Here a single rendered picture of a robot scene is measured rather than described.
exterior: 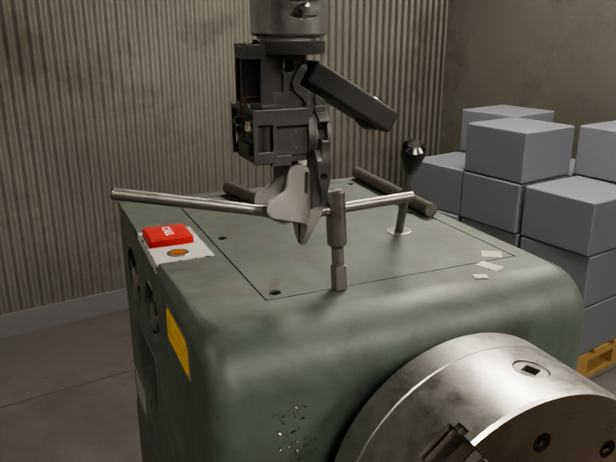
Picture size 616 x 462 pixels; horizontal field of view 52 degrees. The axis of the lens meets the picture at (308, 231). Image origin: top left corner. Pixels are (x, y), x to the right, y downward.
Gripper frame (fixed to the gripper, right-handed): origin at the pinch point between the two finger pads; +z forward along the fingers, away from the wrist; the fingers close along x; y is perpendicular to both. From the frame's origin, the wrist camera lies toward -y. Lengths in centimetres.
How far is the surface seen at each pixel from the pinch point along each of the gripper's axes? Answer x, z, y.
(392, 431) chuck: 18.0, 14.0, -0.6
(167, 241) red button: -21.8, 6.6, 11.2
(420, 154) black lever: -5.6, -6.0, -17.8
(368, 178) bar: -39.7, 5.6, -29.7
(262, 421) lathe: 9.7, 15.5, 9.1
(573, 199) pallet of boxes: -130, 49, -179
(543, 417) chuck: 25.2, 10.9, -11.2
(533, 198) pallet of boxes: -150, 53, -176
